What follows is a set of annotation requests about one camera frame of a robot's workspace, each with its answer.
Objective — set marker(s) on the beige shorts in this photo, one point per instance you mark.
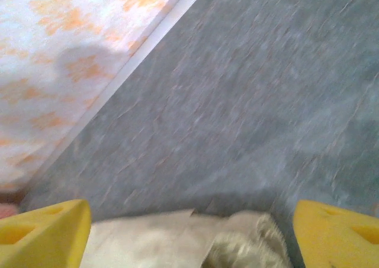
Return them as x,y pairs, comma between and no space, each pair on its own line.
163,241

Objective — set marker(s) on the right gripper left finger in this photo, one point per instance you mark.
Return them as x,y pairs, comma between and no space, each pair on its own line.
44,238

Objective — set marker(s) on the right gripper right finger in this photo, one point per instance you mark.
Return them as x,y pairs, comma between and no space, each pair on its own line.
334,241

